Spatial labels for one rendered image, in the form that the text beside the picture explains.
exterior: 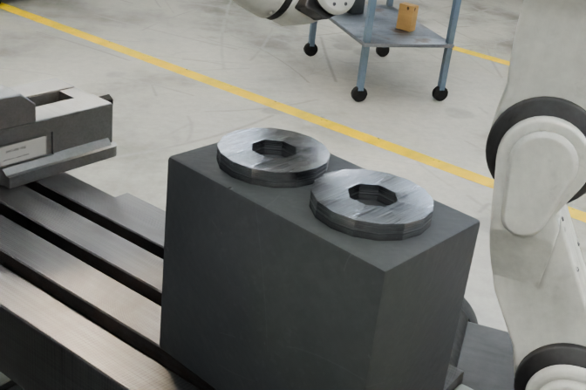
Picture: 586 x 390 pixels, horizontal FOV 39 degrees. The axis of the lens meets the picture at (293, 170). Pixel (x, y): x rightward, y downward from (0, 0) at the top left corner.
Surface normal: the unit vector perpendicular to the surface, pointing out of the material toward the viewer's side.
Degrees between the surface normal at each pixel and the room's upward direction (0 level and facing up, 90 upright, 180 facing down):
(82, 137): 90
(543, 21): 90
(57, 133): 90
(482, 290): 0
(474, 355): 0
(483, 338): 0
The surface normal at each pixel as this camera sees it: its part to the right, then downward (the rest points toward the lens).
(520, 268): -0.34, 0.71
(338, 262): -0.68, 0.24
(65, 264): 0.11, -0.91
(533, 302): -0.31, 0.36
